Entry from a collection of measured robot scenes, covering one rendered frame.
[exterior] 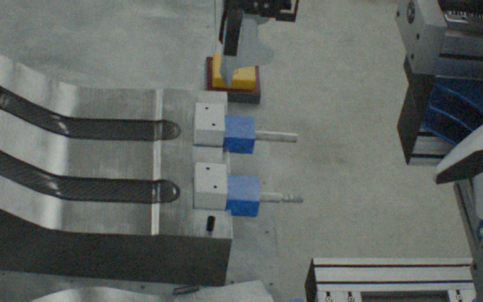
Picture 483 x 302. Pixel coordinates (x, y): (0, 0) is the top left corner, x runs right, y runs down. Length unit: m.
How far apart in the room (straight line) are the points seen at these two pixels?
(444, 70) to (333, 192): 1.13
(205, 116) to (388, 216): 1.29
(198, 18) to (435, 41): 0.42
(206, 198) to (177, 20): 0.51
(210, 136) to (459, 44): 0.39
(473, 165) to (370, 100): 2.37
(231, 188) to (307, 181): 1.35
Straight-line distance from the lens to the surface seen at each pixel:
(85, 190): 1.21
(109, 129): 1.29
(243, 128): 1.27
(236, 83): 1.46
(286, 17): 1.13
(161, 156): 1.24
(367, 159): 2.64
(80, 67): 1.51
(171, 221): 1.17
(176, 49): 1.56
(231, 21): 1.11
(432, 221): 2.53
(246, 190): 1.20
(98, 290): 1.09
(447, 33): 1.40
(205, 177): 1.18
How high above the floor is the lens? 1.74
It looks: 42 degrees down
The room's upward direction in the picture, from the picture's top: 9 degrees clockwise
